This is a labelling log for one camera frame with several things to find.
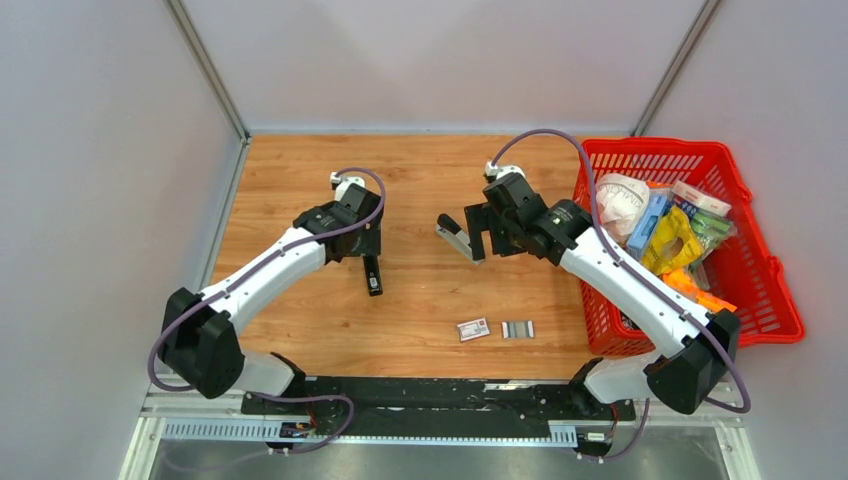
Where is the grey and black stapler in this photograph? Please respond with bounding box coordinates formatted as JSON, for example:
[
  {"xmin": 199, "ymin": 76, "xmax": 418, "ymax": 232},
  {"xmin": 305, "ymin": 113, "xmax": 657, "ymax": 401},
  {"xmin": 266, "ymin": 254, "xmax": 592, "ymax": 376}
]
[{"xmin": 435, "ymin": 213, "xmax": 483, "ymax": 265}]

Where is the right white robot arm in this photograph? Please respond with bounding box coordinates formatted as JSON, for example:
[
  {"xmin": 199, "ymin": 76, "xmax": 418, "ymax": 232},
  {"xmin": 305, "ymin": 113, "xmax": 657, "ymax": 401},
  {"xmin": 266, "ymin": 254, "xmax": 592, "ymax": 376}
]
[{"xmin": 479, "ymin": 172, "xmax": 741, "ymax": 419}]

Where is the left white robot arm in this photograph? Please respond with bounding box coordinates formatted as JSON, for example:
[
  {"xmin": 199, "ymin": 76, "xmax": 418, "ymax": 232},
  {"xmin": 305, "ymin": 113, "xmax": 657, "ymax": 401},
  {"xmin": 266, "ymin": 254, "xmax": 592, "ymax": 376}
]
[{"xmin": 152, "ymin": 177, "xmax": 385, "ymax": 415}]

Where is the red white staple box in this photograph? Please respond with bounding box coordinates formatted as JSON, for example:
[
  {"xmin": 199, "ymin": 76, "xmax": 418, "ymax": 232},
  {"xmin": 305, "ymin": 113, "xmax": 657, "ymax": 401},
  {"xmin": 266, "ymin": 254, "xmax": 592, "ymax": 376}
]
[{"xmin": 456, "ymin": 318, "xmax": 491, "ymax": 342}]

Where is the white crumpled bag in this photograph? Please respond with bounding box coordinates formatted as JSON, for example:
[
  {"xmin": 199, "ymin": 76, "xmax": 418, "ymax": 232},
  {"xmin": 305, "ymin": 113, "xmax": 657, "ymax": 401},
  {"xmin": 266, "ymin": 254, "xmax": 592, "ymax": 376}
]
[{"xmin": 595, "ymin": 173, "xmax": 650, "ymax": 244}]

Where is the blue box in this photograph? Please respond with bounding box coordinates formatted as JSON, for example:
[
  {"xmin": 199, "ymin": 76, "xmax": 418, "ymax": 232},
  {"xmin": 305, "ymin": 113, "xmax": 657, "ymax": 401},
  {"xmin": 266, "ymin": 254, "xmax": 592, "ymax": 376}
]
[{"xmin": 625, "ymin": 193, "xmax": 670, "ymax": 260}]

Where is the yellow chips bag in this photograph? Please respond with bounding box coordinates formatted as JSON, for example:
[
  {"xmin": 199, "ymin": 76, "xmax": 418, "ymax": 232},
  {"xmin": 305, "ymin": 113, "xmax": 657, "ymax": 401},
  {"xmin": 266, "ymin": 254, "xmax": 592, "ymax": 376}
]
[{"xmin": 640, "ymin": 206, "xmax": 705, "ymax": 275}]

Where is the orange snack pack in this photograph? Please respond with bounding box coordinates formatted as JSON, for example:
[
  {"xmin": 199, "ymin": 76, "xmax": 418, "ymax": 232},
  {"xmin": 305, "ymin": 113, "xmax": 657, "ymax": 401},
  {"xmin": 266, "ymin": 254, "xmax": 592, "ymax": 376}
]
[{"xmin": 660, "ymin": 269, "xmax": 737, "ymax": 313}]

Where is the white red package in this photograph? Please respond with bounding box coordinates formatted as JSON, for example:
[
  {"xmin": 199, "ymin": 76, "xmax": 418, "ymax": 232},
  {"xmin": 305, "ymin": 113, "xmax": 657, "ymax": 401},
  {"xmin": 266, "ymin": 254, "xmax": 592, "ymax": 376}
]
[{"xmin": 671, "ymin": 180, "xmax": 732, "ymax": 217}]

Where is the green snack pack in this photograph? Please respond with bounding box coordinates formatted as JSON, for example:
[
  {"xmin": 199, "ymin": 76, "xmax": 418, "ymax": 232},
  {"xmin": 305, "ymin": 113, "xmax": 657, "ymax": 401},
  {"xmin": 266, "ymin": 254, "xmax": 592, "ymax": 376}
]
[{"xmin": 689, "ymin": 212, "xmax": 736, "ymax": 259}]

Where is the red plastic basket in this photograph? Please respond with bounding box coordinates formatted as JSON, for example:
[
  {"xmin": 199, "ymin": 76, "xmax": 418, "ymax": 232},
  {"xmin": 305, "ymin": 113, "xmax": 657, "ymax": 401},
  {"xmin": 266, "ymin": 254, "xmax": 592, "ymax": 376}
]
[{"xmin": 582, "ymin": 137, "xmax": 806, "ymax": 348}]

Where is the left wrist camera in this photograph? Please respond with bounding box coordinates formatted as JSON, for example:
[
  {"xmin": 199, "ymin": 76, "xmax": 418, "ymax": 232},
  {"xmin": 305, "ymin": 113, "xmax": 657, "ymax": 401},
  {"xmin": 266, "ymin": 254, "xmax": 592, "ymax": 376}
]
[{"xmin": 330, "ymin": 171, "xmax": 366, "ymax": 201}]

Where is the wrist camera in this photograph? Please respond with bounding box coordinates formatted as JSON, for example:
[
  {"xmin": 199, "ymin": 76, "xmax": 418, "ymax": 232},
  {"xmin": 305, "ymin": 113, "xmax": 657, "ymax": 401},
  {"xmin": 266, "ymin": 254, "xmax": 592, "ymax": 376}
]
[
  {"xmin": 484, "ymin": 162, "xmax": 526, "ymax": 184},
  {"xmin": 330, "ymin": 171, "xmax": 366, "ymax": 201}
]

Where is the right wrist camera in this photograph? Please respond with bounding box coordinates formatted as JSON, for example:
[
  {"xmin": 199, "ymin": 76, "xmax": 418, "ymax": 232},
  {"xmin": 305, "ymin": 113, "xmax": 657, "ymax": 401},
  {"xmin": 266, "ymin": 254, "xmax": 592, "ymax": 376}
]
[{"xmin": 484, "ymin": 162, "xmax": 526, "ymax": 184}]

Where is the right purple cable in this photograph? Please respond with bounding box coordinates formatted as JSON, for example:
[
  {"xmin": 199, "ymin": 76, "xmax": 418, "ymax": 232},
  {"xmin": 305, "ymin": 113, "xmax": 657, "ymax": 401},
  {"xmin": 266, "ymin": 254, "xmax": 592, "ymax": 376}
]
[{"xmin": 490, "ymin": 129, "xmax": 753, "ymax": 415}]

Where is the purple cable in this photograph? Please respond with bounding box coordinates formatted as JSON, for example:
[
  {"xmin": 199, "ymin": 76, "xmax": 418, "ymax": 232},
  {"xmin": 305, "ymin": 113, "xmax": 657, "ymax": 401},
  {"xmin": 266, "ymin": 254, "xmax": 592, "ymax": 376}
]
[
  {"xmin": 146, "ymin": 166, "xmax": 388, "ymax": 393},
  {"xmin": 490, "ymin": 129, "xmax": 753, "ymax": 415}
]

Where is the slotted cable duct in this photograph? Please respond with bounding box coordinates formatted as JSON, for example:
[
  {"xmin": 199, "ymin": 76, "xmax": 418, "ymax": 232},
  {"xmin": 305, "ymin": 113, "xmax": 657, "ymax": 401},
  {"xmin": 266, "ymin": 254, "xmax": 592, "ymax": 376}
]
[{"xmin": 160, "ymin": 418, "xmax": 578, "ymax": 448}]

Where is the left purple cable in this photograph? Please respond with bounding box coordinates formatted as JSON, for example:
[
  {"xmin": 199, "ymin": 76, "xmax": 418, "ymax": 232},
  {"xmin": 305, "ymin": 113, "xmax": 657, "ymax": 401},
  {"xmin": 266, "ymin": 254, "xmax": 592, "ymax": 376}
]
[{"xmin": 146, "ymin": 166, "xmax": 388, "ymax": 393}]

